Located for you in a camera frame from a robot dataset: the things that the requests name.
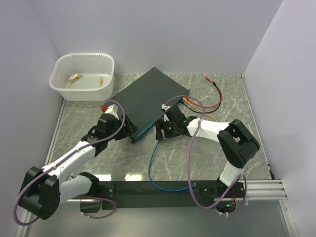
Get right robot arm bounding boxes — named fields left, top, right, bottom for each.
left=155, top=105, right=260, bottom=197

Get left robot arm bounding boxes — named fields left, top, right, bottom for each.
left=15, top=114, right=138, bottom=220

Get red ethernet cable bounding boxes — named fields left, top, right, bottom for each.
left=184, top=76, right=223, bottom=108

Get orange cable piece in tub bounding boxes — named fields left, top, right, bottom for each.
left=67, top=73, right=83, bottom=88

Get orange ethernet cable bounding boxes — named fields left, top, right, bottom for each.
left=181, top=97, right=218, bottom=122

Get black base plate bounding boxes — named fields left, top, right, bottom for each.
left=69, top=180, right=246, bottom=213

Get white plastic tub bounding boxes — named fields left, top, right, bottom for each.
left=49, top=53, right=115, bottom=102

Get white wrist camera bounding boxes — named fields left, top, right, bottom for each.
left=101, top=104, right=118, bottom=116
left=161, top=104, right=170, bottom=111

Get aluminium rail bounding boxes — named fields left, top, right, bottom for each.
left=68, top=175, right=286, bottom=201

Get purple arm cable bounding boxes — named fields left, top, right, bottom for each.
left=13, top=100, right=125, bottom=226
left=163, top=95, right=247, bottom=217

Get black network switch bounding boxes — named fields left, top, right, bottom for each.
left=112, top=67, right=190, bottom=143

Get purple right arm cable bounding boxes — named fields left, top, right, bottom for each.
left=163, top=95, right=247, bottom=217

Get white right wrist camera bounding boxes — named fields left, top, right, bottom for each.
left=161, top=104, right=170, bottom=111

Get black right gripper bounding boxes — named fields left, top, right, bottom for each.
left=155, top=118, right=180, bottom=141

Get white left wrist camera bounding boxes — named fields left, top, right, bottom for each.
left=101, top=104, right=118, bottom=116

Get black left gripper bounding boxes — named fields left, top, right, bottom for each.
left=106, top=114, right=138, bottom=141

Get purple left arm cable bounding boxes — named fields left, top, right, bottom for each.
left=13, top=100, right=125, bottom=226

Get blue ethernet cable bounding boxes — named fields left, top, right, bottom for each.
left=148, top=138, right=197, bottom=192

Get small orange plug in tub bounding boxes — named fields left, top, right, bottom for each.
left=99, top=77, right=103, bottom=87

